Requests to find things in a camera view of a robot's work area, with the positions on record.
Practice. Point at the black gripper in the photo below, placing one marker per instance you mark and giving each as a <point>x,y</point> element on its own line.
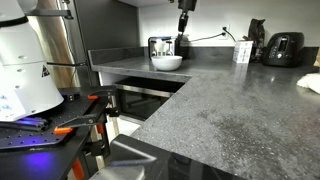
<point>187,4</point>

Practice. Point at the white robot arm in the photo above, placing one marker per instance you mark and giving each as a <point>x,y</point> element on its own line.
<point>23,66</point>

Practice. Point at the white bowl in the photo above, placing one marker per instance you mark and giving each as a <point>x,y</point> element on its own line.
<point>166,62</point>

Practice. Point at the silver toaster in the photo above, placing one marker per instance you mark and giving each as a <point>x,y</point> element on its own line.
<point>161,46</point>

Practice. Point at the white carton box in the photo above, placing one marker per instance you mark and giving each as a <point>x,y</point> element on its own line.
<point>242,51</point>

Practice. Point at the black foil bag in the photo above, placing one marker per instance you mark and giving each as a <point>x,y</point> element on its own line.
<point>257,36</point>

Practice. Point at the dark grey cabinet panel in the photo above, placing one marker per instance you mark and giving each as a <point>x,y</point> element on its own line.
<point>106,25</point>

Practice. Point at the black built-in oven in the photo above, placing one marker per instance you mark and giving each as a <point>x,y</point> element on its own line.
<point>143,98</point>

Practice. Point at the black toaster with buttons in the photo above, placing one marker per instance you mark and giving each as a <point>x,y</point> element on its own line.
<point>283,50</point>

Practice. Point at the stainless steel refrigerator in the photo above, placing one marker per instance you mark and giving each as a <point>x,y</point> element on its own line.
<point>56,50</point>

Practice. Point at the small black device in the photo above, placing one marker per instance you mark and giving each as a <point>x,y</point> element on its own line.
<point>70,97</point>

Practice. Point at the brown wooden board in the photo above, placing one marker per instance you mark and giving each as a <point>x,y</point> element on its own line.
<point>317,57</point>

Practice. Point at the white cloth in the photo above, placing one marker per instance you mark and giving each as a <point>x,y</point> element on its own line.
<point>310,82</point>

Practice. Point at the black glossy appliance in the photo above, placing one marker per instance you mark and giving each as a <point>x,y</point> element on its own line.
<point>200,168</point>

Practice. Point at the black perforated robot table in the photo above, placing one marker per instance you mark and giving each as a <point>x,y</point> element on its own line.
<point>36,156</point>

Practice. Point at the white wall power outlet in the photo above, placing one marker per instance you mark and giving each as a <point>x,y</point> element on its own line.
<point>225,31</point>

